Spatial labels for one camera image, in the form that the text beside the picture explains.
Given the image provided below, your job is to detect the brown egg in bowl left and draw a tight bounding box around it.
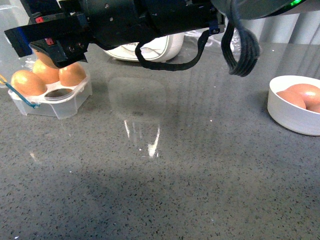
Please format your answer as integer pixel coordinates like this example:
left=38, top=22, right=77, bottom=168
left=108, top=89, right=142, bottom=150
left=276, top=90, right=306, bottom=109

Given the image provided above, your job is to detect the brown egg in bowl right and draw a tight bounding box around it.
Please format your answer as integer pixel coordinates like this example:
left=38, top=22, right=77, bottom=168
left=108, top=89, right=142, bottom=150
left=306, top=103, right=320, bottom=113

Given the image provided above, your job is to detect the brown egg in bowl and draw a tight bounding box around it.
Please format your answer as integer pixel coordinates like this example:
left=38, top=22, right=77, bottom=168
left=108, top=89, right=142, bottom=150
left=276, top=90, right=306, bottom=109
left=306, top=103, right=320, bottom=113
left=286, top=83, right=320, bottom=109

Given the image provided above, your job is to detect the white round bowl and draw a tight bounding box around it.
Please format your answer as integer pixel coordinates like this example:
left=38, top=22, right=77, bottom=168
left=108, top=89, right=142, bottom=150
left=267, top=75, right=320, bottom=136

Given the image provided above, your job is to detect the black ribbed cable bundle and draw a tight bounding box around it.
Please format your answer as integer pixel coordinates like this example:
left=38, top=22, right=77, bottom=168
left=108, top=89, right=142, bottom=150
left=221, top=0, right=261, bottom=78

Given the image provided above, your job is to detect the clear plastic bag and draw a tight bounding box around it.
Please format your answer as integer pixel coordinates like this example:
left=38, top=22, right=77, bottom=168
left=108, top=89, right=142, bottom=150
left=184, top=28, right=241, bottom=51

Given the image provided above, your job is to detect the brown egg front left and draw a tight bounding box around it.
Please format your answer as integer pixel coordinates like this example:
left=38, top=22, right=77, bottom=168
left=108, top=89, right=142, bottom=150
left=11, top=70, right=47, bottom=96

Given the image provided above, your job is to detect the white Joyoung soymilk maker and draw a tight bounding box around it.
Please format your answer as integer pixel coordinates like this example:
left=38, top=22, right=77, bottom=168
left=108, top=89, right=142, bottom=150
left=105, top=33, right=185, bottom=63

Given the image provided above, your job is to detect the brown egg back left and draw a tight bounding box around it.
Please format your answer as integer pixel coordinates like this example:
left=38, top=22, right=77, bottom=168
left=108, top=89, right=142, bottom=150
left=32, top=59, right=60, bottom=85

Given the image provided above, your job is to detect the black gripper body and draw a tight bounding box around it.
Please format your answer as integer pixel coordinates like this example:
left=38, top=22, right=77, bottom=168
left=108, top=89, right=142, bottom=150
left=4, top=0, right=225, bottom=68

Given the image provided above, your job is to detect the blue rubber band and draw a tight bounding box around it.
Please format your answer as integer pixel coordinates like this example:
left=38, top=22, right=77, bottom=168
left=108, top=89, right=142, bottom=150
left=4, top=82, right=40, bottom=109

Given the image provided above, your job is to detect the clear plastic egg box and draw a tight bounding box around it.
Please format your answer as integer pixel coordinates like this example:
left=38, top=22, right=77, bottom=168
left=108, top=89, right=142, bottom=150
left=0, top=2, right=93, bottom=120

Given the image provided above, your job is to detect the brown egg in bowl middle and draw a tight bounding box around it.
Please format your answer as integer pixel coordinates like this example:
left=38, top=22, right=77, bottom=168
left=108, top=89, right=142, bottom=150
left=286, top=83, right=320, bottom=109

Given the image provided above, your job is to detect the brown egg back right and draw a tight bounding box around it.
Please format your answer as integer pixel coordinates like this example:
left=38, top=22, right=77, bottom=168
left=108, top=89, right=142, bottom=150
left=58, top=62, right=86, bottom=87

